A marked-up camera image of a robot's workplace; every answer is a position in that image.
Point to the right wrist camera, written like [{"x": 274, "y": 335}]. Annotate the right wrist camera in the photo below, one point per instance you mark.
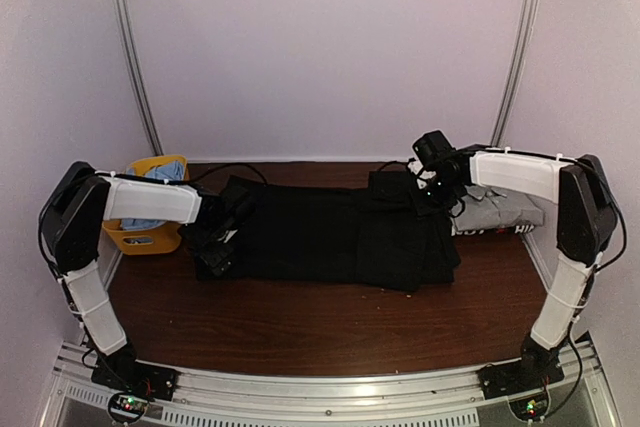
[{"x": 432, "y": 148}]

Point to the light blue shirt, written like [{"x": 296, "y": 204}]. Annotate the light blue shirt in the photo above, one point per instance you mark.
[{"x": 171, "y": 171}]

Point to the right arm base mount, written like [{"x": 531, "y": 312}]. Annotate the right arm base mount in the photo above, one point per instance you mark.
[{"x": 525, "y": 381}]

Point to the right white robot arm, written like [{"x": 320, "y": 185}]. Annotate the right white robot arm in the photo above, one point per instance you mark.
[{"x": 587, "y": 214}]

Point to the left aluminium frame post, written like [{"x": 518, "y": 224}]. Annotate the left aluminium frame post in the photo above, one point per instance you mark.
[{"x": 136, "y": 78}]

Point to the black long sleeve shirt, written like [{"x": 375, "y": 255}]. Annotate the black long sleeve shirt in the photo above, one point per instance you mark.
[{"x": 384, "y": 235}]

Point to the aluminium frame post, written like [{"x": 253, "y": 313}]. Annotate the aluminium frame post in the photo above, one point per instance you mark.
[
  {"x": 136, "y": 78},
  {"x": 524, "y": 30}
]

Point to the front aluminium rail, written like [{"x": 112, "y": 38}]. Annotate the front aluminium rail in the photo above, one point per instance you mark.
[{"x": 451, "y": 397}]

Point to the grey shirt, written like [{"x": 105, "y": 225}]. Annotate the grey shirt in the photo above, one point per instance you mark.
[{"x": 484, "y": 209}]

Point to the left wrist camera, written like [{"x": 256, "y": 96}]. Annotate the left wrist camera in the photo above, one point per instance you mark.
[{"x": 236, "y": 205}]

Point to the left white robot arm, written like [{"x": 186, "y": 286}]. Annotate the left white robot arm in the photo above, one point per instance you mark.
[{"x": 69, "y": 231}]

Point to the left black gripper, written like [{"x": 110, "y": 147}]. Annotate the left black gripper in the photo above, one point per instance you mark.
[{"x": 217, "y": 262}]

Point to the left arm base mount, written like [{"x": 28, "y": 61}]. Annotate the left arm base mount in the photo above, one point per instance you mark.
[{"x": 136, "y": 385}]

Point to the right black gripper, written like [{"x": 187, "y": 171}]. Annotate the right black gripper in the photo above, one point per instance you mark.
[{"x": 424, "y": 208}]

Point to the black printed folded shirt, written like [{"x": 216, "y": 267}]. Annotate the black printed folded shirt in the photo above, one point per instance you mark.
[{"x": 495, "y": 231}]

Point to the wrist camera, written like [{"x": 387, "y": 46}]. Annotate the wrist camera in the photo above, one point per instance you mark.
[
  {"x": 236, "y": 205},
  {"x": 432, "y": 148}
]

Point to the right aluminium frame post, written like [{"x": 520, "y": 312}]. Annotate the right aluminium frame post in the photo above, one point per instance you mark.
[{"x": 524, "y": 30}]

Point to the yellow plastic basket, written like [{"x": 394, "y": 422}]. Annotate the yellow plastic basket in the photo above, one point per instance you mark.
[{"x": 162, "y": 240}]

